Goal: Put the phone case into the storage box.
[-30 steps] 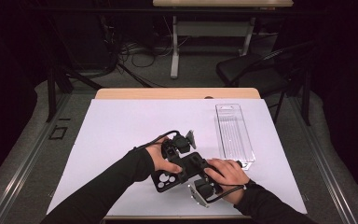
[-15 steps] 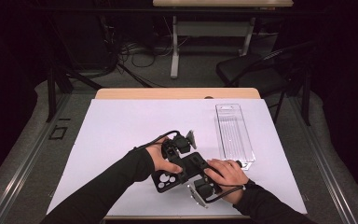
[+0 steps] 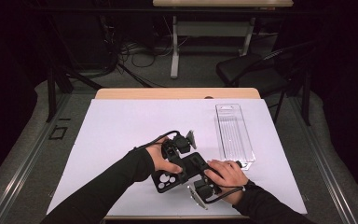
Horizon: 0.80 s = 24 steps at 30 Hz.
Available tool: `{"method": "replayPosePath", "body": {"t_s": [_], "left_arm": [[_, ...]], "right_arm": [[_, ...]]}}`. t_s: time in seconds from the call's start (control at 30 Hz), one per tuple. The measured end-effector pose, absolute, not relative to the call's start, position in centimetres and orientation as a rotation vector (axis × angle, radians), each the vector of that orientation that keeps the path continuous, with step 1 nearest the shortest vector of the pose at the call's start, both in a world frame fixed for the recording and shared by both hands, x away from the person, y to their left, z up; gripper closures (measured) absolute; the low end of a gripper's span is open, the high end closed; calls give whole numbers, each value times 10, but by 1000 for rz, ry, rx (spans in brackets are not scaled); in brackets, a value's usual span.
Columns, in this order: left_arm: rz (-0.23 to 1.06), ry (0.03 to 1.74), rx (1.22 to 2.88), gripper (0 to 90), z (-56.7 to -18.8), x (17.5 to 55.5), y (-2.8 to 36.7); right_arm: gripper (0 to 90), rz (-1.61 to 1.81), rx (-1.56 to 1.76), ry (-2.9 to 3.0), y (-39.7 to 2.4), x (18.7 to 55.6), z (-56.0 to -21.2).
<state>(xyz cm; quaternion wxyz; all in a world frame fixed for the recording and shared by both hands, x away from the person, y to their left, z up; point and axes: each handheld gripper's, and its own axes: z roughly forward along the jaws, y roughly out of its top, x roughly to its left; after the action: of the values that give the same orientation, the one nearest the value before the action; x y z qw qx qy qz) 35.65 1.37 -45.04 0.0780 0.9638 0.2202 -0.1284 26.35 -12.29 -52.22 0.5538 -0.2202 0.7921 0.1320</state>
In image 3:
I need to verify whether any black phone case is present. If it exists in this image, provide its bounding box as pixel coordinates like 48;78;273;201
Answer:
151;151;213;194

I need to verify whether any hand-held gripper cable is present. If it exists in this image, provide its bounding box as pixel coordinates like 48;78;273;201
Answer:
205;185;247;205
133;130;182;152

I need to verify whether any black folding chair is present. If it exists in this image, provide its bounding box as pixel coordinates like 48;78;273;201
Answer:
215;41;318;125

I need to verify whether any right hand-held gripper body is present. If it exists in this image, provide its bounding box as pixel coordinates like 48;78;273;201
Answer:
187;176;223;211

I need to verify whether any metal floor rail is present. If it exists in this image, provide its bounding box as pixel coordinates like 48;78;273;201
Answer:
287;94;358;224
0;92;74;224

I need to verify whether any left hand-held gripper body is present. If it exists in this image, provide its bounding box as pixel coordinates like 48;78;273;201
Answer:
161;130;198;165

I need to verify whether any clear plastic packaging tray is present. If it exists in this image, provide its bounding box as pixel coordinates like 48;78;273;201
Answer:
214;103;256;172

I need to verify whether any black metal stand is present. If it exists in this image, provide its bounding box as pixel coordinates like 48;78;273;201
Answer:
45;18;105;123

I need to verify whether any white-legged wooden desk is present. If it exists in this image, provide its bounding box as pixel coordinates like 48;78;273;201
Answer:
152;0;295;79

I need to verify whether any person's left hand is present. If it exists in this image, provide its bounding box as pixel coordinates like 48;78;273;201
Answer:
145;135;185;175

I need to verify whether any left hand-held gripper cable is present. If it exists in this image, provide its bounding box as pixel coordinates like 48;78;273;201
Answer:
133;130;182;152

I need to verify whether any person's right hand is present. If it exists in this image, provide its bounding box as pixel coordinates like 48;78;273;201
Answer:
203;159;250;206

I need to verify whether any white table mat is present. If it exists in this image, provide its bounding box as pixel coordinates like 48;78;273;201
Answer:
46;98;308;217

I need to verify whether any right hand-held gripper cable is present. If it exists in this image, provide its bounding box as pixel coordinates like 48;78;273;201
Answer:
205;185;247;205

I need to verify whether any tangle of floor cables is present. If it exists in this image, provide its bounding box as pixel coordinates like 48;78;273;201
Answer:
116;17;189;88

